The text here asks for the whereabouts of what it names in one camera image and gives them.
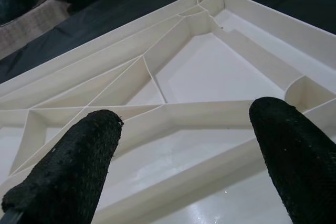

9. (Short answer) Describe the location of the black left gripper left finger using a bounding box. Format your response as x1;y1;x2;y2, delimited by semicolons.
1;109;124;224

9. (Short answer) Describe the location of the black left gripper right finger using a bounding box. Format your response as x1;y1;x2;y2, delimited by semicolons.
248;97;336;224

